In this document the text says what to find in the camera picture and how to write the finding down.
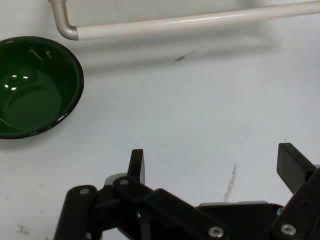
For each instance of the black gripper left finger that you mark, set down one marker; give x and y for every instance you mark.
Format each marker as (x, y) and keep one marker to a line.
(130, 197)

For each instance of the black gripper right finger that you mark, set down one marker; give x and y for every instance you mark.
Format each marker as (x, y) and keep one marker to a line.
(295, 170)

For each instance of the dark green enamel bowl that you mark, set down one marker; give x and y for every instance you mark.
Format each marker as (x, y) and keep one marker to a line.
(32, 90)

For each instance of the white metal tube rail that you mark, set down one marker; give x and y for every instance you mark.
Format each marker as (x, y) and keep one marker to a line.
(175, 22)

